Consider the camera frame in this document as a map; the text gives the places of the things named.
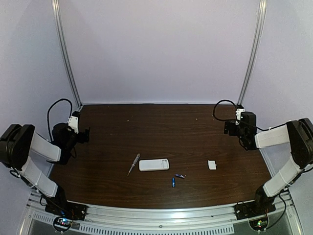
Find white battery cover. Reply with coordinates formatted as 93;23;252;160
208;160;217;170

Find clear handle screwdriver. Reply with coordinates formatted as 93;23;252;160
127;153;141;176

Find purple AAA battery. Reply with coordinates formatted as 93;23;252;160
174;174;186;179

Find blue AAA battery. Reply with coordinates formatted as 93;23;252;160
172;177;176;188

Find white remote control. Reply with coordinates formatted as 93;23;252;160
139;159;170;172

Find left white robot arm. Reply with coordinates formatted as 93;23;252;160
0;123;90;204

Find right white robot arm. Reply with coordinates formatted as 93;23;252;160
224;109;313;210

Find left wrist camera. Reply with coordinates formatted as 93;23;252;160
67;111;80;134

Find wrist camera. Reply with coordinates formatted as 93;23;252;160
235;104;245;125
67;111;80;134

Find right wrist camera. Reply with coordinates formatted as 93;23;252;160
235;104;245;125

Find right black camera cable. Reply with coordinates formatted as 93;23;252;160
212;99;269;132

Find black camera cable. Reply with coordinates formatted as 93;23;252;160
46;98;73;141
212;99;269;132

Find left black camera cable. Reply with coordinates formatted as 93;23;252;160
46;98;73;141

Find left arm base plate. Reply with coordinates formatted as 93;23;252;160
45;202;88;221

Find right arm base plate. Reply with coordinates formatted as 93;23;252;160
233;201;276;220

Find right aluminium frame post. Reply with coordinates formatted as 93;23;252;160
237;0;267;105

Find aluminium frame post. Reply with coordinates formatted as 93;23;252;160
51;0;83;107
237;0;267;105

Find front aluminium rail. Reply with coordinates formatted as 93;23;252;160
17;191;304;235

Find left aluminium frame post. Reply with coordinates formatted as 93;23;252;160
51;0;83;107

